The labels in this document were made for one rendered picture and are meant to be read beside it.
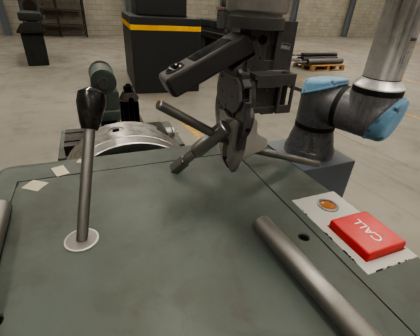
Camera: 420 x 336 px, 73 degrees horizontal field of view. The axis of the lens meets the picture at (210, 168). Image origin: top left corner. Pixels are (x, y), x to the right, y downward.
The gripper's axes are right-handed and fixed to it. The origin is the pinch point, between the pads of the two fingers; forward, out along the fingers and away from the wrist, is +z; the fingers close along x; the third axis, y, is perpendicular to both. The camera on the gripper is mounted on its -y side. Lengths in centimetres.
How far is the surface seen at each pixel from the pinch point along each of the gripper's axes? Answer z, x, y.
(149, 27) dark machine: 16, 486, 82
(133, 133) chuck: 4.2, 24.7, -10.8
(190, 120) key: -8.2, -2.0, -6.7
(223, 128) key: -6.7, -2.2, -2.2
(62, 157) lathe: 35, 80, -33
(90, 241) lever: 2.3, -8.5, -20.2
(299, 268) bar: 0.7, -20.3, -1.5
